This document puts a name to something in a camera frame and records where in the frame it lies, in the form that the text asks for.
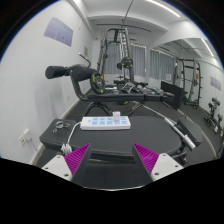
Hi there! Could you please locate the dumbbell rack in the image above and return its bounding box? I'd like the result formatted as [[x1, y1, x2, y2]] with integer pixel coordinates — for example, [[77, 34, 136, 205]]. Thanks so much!
[[204, 98, 223, 133]]

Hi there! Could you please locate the white power strip cable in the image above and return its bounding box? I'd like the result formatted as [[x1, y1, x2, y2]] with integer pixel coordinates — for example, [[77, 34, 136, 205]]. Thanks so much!
[[61, 121, 83, 156]]

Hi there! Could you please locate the black yellow weight plate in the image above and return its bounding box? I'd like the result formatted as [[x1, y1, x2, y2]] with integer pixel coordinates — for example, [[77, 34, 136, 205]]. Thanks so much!
[[90, 73, 105, 94]]

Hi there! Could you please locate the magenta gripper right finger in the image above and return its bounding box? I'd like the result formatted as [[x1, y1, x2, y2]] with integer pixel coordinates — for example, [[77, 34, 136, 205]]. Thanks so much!
[[132, 142, 184, 182]]

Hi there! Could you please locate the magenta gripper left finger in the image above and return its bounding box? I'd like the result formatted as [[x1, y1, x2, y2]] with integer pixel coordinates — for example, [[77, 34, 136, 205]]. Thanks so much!
[[41, 143, 92, 182]]

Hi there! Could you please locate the silver barbell bar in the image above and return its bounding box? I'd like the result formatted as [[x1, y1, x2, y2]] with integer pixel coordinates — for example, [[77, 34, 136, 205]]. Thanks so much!
[[134, 101, 196, 150]]

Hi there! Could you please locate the white wall socket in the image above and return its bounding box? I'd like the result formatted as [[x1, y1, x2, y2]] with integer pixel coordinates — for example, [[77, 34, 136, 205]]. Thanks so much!
[[18, 129, 31, 145]]

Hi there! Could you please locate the white blue power strip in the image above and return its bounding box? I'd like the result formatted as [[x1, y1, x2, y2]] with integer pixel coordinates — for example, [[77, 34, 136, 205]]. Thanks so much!
[[80, 116, 131, 130]]

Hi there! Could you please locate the wall poster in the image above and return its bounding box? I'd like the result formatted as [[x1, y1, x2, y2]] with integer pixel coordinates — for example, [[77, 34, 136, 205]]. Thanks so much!
[[44, 17, 73, 47]]

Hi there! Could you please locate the white charger plug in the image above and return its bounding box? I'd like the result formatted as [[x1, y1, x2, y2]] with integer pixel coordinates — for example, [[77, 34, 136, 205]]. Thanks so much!
[[113, 111, 120, 121]]

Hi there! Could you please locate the grey power rack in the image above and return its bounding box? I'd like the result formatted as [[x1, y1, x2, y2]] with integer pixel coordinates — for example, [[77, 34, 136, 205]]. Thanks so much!
[[97, 27, 134, 82]]

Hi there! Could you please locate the metal key ring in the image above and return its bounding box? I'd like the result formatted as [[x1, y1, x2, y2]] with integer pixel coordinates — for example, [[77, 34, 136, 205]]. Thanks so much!
[[52, 120, 71, 133]]

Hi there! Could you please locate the black padded gym bench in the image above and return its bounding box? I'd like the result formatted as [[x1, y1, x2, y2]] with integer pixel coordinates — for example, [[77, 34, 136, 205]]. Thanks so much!
[[39, 115, 204, 160]]

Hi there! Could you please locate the black weight bench machine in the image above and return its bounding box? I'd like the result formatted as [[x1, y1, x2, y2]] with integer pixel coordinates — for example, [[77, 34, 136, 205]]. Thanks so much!
[[45, 64, 175, 115]]

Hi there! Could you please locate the black squat rack right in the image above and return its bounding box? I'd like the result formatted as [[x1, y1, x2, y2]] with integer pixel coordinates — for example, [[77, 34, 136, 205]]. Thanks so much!
[[173, 58, 202, 109]]

